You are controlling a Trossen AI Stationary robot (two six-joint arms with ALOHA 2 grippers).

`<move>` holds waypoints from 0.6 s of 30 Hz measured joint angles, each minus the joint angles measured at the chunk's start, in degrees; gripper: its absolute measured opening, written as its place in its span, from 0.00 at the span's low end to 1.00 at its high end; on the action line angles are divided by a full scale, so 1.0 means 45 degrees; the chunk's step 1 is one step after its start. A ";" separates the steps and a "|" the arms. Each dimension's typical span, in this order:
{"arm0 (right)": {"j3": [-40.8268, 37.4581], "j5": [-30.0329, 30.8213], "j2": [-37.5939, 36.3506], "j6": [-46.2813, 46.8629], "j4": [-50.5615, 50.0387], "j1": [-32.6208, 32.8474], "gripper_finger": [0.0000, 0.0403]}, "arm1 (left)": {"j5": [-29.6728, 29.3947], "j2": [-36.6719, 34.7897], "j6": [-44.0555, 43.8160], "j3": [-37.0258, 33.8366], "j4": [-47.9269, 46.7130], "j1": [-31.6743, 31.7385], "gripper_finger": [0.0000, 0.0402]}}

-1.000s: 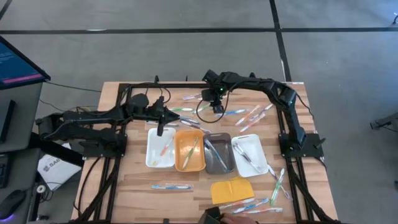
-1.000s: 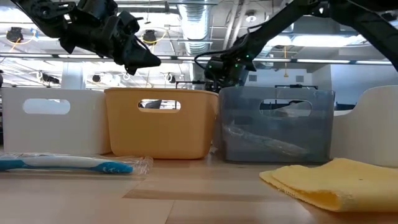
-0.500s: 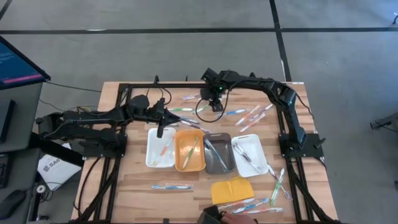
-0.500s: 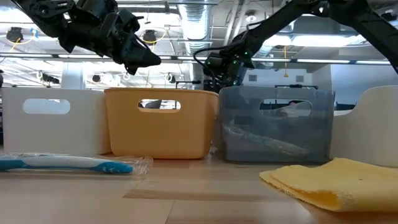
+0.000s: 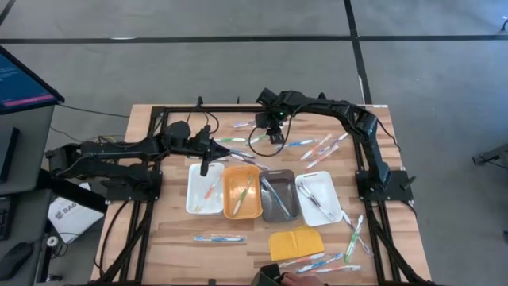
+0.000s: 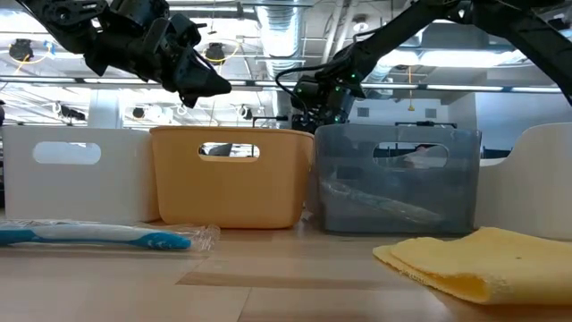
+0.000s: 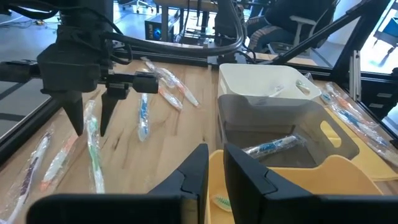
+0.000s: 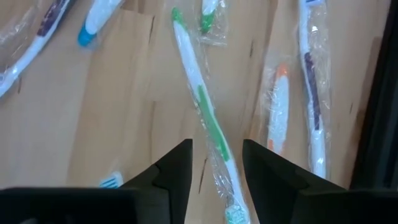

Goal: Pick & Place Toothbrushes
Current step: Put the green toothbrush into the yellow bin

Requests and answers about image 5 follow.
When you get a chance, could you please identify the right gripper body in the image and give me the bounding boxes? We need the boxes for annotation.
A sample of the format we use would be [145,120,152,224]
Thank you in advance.
[253,87,293,136]

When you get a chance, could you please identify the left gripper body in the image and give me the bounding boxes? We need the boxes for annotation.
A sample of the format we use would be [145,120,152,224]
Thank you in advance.
[186,124,219,178]

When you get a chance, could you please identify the red toothbrush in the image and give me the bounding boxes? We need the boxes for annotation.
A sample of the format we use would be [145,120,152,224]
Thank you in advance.
[305,144,340,170]
[278,252,327,269]
[194,174,222,212]
[309,264,363,275]
[300,133,333,161]

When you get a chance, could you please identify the orange plastic bin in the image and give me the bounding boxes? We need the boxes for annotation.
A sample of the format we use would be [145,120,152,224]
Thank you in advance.
[221,164,264,220]

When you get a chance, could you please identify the white plastic bin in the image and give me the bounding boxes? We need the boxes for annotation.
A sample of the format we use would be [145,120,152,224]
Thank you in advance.
[185,162,225,216]
[294,171,343,227]

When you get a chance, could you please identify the grey translucent plastic bin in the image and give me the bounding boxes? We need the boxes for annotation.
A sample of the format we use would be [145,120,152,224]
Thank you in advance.
[259,169,301,223]

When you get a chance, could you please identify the yellow folded cloth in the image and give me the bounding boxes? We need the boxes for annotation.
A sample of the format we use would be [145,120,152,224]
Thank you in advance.
[267,225,325,262]

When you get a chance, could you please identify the black desk beam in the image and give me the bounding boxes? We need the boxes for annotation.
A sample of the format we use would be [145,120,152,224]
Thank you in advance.
[37,174,108,214]

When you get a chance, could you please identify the person's hand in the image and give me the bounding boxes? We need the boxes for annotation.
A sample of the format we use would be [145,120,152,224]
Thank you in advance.
[279,272,329,286]

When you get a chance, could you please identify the white printed box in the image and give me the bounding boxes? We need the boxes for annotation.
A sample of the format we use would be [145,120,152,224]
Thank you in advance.
[47,182,105,245]

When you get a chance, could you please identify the grey desk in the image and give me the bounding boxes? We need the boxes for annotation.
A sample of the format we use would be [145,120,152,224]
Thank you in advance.
[0,105,56,196]

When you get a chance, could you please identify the monitor with blue screen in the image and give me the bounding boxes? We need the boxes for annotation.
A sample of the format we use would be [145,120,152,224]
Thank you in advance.
[0,44,65,116]

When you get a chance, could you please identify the black flat device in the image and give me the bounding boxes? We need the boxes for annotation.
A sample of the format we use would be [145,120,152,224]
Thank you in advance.
[0,126,21,183]

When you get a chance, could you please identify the black keyboard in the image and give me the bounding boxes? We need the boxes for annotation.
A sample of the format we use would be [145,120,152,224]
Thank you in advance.
[0,196,13,242]

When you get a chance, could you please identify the black computer mouse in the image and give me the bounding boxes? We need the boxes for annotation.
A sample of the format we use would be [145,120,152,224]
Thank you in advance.
[0,242,35,281]

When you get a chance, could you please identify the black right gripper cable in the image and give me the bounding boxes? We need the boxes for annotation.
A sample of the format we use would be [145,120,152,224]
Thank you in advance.
[248,103,314,158]

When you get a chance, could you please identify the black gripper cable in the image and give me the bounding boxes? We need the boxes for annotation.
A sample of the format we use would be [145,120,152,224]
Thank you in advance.
[184,110,221,135]
[248,103,314,158]

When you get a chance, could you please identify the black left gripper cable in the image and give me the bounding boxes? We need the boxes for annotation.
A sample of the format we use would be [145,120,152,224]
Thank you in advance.
[184,110,221,135]

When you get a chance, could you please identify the black aluminium rig frame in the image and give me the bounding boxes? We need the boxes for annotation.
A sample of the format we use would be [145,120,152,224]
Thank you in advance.
[93,91,433,286]

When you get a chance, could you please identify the thin black floor cable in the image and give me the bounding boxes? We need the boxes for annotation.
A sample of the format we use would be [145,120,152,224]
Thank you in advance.
[58,103,131,119]

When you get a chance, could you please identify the thick black cable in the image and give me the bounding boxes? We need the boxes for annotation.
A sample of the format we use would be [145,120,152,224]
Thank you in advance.
[93,199,132,279]

